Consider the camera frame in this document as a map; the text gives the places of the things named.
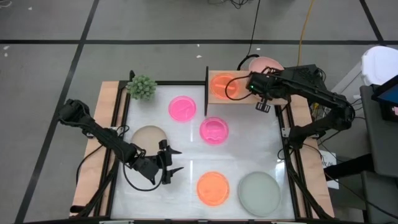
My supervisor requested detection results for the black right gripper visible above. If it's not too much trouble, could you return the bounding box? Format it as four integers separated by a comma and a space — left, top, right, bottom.
255, 70, 289, 114

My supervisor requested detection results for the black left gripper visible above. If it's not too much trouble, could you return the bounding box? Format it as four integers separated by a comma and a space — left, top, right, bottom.
132, 139, 185, 185

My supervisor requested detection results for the beige ceramic plate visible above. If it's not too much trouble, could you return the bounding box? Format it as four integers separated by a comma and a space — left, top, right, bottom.
130, 125, 169, 156

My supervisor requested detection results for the pale pink ceramic plate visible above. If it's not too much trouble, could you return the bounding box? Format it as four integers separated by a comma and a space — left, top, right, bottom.
248, 56, 284, 75

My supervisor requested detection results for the orange translucent plate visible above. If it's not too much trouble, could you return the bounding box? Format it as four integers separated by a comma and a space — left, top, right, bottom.
196, 170, 231, 207
210, 73, 242, 101

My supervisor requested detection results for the pink translucent plate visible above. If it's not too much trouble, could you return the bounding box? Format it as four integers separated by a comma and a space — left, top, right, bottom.
199, 116, 230, 146
168, 95, 197, 123

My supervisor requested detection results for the pale green plate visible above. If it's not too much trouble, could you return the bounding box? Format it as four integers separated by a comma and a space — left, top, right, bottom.
238, 170, 282, 218

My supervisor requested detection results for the green potted plant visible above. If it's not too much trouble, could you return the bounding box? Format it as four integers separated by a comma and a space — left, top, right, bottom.
126, 74, 158, 101

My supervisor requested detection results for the white paper sheet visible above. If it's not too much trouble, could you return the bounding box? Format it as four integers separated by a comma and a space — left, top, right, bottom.
318, 149, 340, 190

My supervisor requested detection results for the wooden side board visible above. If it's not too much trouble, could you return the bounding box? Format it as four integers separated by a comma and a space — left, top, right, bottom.
287, 95, 335, 218
70, 81, 129, 217

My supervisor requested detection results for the white rounded object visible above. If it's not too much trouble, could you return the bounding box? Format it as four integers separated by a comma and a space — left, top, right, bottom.
360, 45, 398, 86

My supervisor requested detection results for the grey desk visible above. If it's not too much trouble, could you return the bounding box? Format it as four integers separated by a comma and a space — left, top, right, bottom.
359, 83, 398, 224

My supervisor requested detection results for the dark tablet screen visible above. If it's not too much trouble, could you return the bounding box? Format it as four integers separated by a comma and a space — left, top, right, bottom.
371, 74, 398, 123

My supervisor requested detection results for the wooden shelf black frame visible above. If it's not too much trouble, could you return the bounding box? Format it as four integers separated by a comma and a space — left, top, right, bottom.
203, 65, 290, 116

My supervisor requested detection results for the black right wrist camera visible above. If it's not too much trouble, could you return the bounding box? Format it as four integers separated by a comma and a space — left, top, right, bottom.
248, 72, 269, 94

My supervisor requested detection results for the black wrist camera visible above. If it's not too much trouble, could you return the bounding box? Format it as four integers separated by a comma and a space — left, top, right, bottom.
134, 157, 161, 186
248, 72, 269, 94

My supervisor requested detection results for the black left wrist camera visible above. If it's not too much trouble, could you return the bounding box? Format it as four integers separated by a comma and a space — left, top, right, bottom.
134, 157, 161, 186

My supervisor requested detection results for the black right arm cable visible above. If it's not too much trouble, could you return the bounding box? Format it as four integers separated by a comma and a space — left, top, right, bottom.
224, 74, 259, 102

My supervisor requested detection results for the black hanging cable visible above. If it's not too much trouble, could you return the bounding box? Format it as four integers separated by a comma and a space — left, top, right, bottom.
236, 0, 262, 71

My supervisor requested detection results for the black table frame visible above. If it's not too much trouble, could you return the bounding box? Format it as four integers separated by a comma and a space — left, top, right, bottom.
70, 80, 335, 224

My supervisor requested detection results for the yellow hanging cable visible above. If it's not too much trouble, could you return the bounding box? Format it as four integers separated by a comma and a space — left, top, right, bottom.
297, 0, 317, 67

